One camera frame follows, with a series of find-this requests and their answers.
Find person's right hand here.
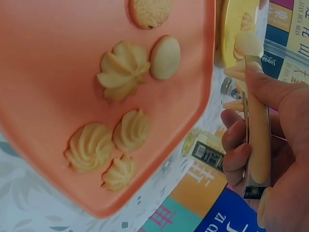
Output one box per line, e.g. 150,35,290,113
220,65,309,232

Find yellow and metal food tongs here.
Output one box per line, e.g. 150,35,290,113
222,55,273,200

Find yellow box with black label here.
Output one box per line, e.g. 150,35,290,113
180,127,227,173

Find pale white piped cookie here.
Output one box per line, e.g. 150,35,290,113
234,31,263,58

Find orange teal pink book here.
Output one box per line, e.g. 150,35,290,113
139,158,229,232

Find book with dark blue panels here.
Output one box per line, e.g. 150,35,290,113
259,0,309,86

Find round yellow tin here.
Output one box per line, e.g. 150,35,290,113
218,0,267,69

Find smooth oval pale biscuit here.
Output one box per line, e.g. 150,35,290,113
149,35,182,81

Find tall swirl piped cookie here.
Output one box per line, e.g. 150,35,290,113
112,108,152,153

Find small shell piped cookie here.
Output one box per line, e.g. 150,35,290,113
100,154,138,193

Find large star-shaped piped cookie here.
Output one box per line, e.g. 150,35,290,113
96,40,151,102

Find round flat brown biscuit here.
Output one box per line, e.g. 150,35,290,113
128,0,172,31

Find wide swirl piped cookie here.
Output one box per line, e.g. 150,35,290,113
63,122,115,174

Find orange plastic plate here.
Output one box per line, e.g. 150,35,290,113
0,0,217,220

